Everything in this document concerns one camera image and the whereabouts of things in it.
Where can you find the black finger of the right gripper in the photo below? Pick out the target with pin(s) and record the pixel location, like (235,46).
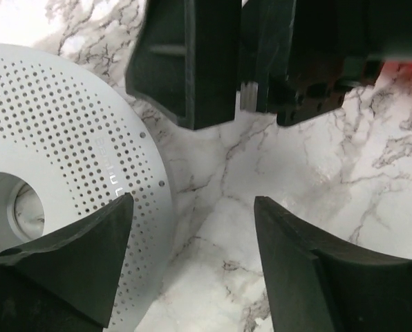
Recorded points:
(185,60)

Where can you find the grey cable spool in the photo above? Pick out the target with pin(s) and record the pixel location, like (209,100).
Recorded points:
(69,145)

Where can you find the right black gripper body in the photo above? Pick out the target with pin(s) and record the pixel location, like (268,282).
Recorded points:
(318,51)

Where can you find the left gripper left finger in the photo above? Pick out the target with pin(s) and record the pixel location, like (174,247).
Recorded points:
(67,280)

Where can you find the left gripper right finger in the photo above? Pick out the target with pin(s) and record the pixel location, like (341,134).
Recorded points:
(316,281)

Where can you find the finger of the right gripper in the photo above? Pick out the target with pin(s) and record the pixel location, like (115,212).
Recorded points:
(265,48)

